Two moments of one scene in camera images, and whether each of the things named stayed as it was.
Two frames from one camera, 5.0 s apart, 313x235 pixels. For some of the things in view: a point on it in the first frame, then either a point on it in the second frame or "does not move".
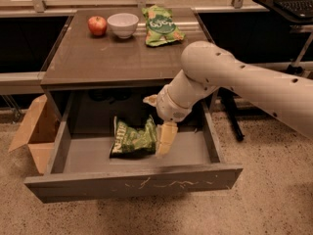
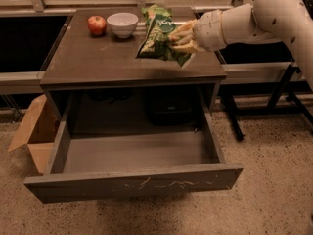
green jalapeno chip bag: x=133 y=141 -> x=156 y=41
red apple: x=97 y=24 does not move
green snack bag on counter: x=159 y=25 does not move
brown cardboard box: x=39 y=133 does not move
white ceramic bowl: x=122 y=24 does not move
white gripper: x=169 y=107 -> x=207 y=29
